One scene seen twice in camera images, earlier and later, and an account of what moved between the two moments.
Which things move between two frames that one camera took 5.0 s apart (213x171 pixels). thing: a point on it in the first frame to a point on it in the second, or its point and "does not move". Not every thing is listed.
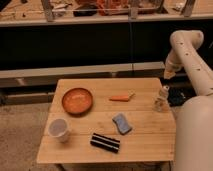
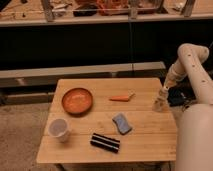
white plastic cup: [59, 129] does not move
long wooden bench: [37, 85] does not move
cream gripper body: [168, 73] to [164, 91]
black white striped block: [105, 142] does not move
